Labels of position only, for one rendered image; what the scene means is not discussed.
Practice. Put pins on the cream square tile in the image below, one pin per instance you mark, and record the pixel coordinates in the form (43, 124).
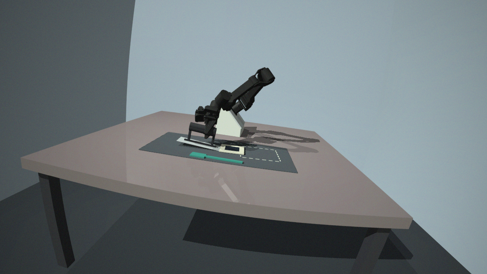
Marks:
(231, 149)

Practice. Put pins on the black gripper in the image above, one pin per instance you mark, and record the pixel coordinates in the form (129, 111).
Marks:
(211, 119)

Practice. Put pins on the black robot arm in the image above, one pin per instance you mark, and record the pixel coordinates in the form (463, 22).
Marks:
(245, 94)

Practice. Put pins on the grey rectangular mat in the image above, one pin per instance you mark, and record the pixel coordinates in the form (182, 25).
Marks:
(255, 156)

